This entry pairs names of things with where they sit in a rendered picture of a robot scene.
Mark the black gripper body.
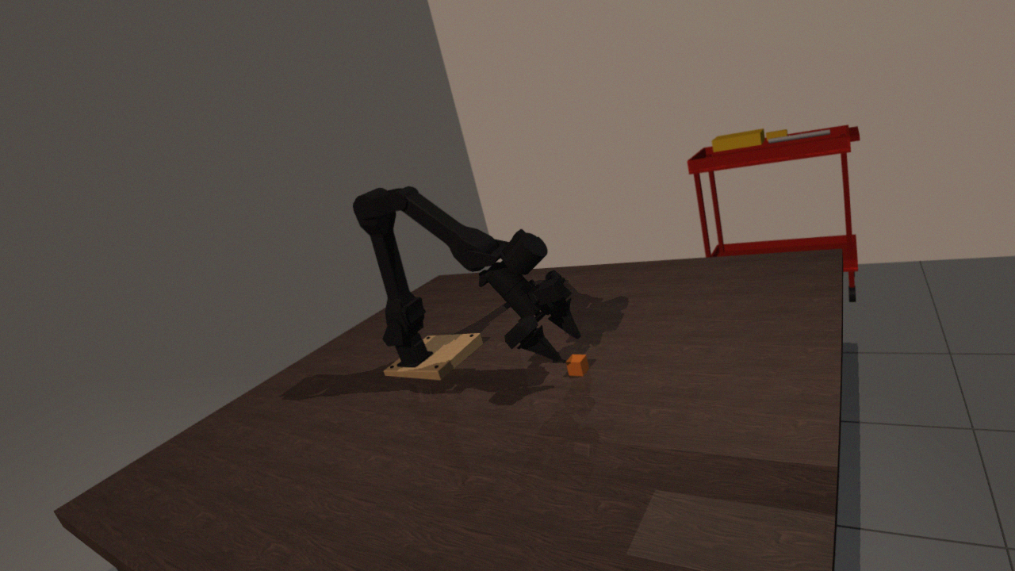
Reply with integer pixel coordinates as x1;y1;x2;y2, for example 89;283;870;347
504;278;572;349

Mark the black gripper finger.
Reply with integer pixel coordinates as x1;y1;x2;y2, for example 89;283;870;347
517;325;561;362
548;298;581;339

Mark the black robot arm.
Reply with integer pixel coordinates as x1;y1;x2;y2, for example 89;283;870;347
353;186;567;367

